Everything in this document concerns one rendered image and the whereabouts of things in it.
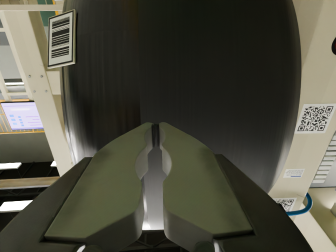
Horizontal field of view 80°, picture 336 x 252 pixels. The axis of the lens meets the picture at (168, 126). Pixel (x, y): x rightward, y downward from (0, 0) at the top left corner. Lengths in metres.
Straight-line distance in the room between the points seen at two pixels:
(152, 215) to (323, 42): 0.43
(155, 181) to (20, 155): 13.48
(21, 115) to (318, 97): 4.33
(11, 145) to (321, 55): 13.42
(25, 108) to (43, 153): 8.80
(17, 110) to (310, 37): 4.32
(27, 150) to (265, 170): 13.17
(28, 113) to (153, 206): 4.16
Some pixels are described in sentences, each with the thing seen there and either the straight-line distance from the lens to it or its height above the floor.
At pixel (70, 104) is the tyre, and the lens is 0.26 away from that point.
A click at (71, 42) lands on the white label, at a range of 0.26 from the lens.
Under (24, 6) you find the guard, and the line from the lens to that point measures 0.93.
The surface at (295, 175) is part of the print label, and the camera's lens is 0.65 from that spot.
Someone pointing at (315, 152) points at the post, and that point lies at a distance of 0.63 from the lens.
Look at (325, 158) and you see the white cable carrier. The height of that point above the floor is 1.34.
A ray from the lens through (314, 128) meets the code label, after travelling 0.58.
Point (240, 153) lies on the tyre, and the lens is 0.25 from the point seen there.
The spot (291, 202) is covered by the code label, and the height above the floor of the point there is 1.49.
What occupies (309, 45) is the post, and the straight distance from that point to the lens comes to 0.49.
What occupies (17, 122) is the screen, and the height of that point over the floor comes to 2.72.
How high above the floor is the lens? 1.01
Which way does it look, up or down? 29 degrees up
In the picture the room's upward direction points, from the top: 180 degrees clockwise
